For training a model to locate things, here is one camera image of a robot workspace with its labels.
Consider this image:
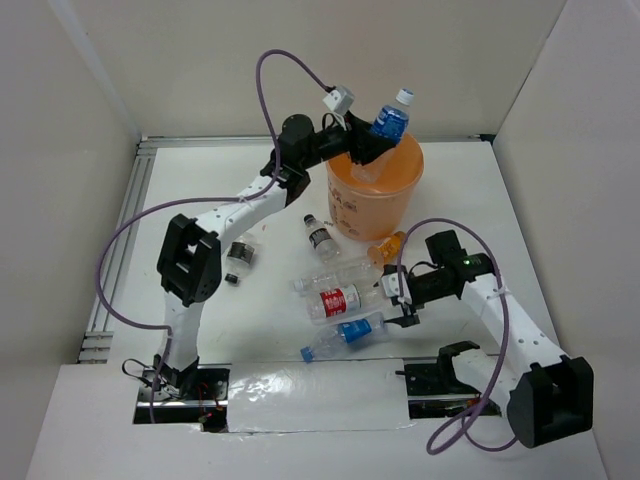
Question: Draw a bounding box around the red label bottle red cap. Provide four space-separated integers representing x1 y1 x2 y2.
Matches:
306 282 388 322

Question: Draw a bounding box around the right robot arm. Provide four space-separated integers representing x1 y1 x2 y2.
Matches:
381 230 594 448

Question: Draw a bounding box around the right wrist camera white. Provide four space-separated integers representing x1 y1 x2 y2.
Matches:
380 264 413 305

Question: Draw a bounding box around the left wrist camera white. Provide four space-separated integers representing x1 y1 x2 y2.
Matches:
323 85 355 116

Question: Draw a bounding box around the orange juice bottle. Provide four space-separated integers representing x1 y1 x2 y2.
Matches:
367 231 406 270

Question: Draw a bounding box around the white taped cover sheet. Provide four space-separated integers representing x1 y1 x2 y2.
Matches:
227 359 412 434

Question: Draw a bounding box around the Pocari Sweat blue label bottle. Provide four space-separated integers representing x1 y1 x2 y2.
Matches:
351 88 414 184

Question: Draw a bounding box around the peach capybara plastic bin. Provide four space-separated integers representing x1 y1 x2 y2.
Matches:
326 134 424 242

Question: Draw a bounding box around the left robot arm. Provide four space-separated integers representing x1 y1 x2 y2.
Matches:
154 114 396 399

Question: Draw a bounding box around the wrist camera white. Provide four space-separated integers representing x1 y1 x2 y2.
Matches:
380 264 413 305
323 85 355 116

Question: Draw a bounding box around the black label bottle black cap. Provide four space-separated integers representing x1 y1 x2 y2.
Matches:
224 233 258 286

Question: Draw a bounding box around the clear bottle white cap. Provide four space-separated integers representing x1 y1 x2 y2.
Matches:
290 256 381 295

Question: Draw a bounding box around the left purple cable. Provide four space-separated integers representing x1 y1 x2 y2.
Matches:
95 48 335 401

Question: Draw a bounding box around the small black label bottle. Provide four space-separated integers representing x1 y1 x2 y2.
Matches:
303 214 340 262

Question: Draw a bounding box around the blue label bottle blue cap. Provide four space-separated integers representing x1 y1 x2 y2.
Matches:
300 312 391 363

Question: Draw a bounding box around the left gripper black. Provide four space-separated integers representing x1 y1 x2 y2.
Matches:
299 109 394 170

